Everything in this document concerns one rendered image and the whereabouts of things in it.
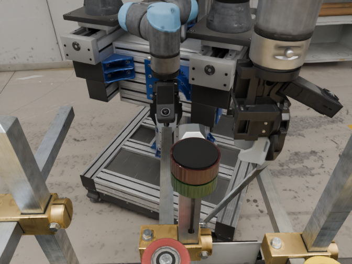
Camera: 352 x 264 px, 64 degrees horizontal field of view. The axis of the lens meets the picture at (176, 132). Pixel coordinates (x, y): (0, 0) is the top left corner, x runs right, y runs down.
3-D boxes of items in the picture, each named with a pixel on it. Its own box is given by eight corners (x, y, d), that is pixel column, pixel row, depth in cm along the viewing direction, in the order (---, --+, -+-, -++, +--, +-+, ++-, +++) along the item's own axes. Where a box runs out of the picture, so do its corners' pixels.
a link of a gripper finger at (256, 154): (232, 168, 53) (239, 129, 48) (263, 167, 53) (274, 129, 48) (235, 180, 51) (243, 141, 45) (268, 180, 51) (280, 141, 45)
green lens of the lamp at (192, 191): (170, 163, 39) (169, 152, 38) (213, 163, 39) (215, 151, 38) (171, 198, 34) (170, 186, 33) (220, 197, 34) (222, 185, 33)
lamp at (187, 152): (172, 231, 49) (171, 136, 36) (204, 231, 50) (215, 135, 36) (173, 265, 45) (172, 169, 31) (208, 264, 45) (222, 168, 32)
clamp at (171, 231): (142, 238, 58) (140, 224, 55) (208, 237, 58) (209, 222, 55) (140, 265, 54) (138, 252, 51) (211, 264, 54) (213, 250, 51)
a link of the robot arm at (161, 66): (180, 58, 68) (146, 59, 67) (180, 76, 70) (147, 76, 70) (179, 46, 73) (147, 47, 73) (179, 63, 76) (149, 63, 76)
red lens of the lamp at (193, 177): (169, 150, 37) (169, 137, 36) (215, 149, 38) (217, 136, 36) (170, 185, 33) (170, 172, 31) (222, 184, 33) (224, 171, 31)
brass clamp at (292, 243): (259, 243, 61) (264, 230, 58) (321, 241, 62) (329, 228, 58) (267, 272, 57) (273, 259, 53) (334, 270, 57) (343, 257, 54)
